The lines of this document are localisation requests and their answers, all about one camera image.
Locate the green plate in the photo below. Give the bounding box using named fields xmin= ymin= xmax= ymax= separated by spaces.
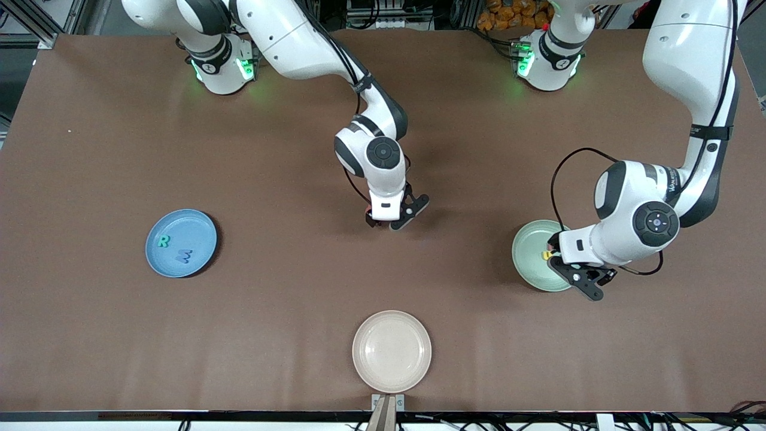
xmin=512 ymin=220 xmax=575 ymax=293

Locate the cream white plate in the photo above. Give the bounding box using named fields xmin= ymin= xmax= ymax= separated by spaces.
xmin=352 ymin=310 xmax=432 ymax=394

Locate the blue plate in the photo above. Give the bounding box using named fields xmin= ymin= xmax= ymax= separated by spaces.
xmin=145 ymin=209 xmax=218 ymax=278

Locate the white power strip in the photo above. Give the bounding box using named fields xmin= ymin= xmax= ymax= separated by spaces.
xmin=346 ymin=0 xmax=434 ymax=31

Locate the orange bag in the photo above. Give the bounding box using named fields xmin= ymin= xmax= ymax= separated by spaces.
xmin=477 ymin=0 xmax=554 ymax=32

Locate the brown table mat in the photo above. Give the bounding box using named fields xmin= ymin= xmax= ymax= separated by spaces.
xmin=0 ymin=30 xmax=766 ymax=414

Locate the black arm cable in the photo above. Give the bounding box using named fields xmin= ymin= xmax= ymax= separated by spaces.
xmin=551 ymin=0 xmax=740 ymax=276
xmin=293 ymin=0 xmax=375 ymax=210

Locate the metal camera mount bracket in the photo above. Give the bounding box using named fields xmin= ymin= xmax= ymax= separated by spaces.
xmin=366 ymin=393 xmax=406 ymax=431

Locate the black cable bundle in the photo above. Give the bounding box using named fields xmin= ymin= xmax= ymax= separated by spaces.
xmin=652 ymin=400 xmax=766 ymax=431

